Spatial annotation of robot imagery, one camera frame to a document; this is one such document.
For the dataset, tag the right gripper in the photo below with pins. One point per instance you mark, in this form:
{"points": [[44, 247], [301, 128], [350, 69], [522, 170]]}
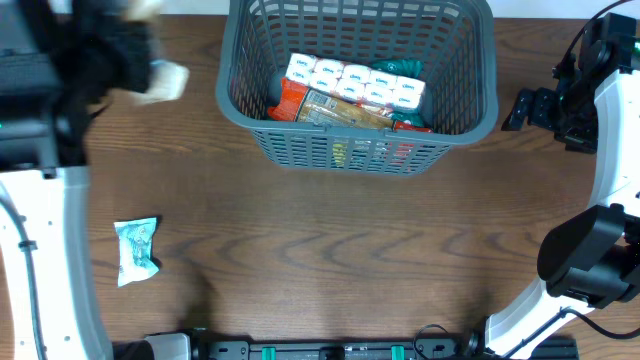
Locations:
{"points": [[542, 107]]}

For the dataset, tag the green Nescafe coffee bag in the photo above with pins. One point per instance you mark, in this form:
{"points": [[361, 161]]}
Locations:
{"points": [[410, 68]]}

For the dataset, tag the colourful tissue pack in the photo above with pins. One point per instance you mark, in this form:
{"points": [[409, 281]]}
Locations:
{"points": [[356, 83]]}

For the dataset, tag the orange pasta packet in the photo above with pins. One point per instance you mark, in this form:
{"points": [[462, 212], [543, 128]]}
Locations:
{"points": [[299, 103]]}

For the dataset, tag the white paper pouch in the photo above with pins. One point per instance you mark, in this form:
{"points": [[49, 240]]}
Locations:
{"points": [[168, 79]]}

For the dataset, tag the small teal sachet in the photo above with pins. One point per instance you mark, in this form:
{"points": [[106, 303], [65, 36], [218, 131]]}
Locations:
{"points": [[135, 250]]}

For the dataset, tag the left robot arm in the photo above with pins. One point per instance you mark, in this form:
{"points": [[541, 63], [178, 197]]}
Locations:
{"points": [[52, 71]]}

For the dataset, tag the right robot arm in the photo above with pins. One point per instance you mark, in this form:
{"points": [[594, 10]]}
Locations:
{"points": [[591, 260]]}

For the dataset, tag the grey plastic basket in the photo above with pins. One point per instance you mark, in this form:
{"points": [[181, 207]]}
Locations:
{"points": [[453, 40]]}

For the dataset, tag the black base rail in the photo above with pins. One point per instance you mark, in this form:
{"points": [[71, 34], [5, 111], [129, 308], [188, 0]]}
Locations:
{"points": [[202, 344]]}

